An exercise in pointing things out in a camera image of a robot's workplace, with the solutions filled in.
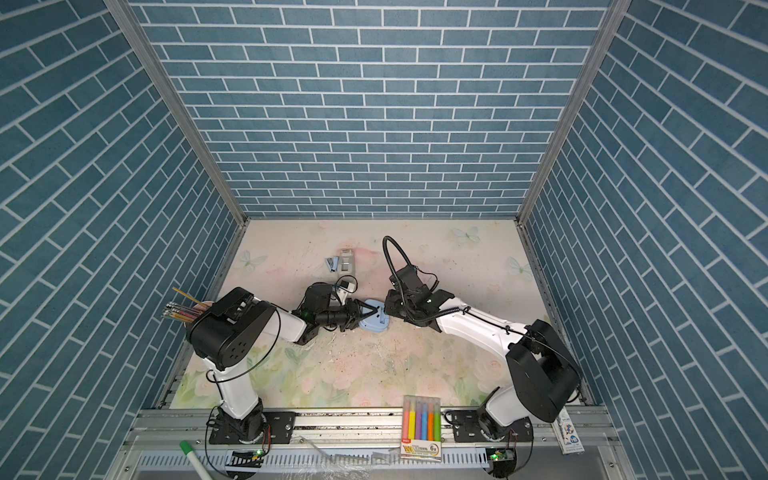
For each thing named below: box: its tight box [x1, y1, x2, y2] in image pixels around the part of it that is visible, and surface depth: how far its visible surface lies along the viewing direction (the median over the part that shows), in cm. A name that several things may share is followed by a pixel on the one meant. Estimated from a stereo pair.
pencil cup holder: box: [162, 287, 214, 323], surface depth 80 cm
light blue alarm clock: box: [359, 299, 390, 333], surface depth 90 cm
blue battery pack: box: [325, 256, 339, 273], surface depth 107 cm
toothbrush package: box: [550, 406, 585, 455], surface depth 74 cm
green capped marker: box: [179, 440, 212, 480], surface depth 70 cm
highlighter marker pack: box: [400, 395, 442, 463], surface depth 74 cm
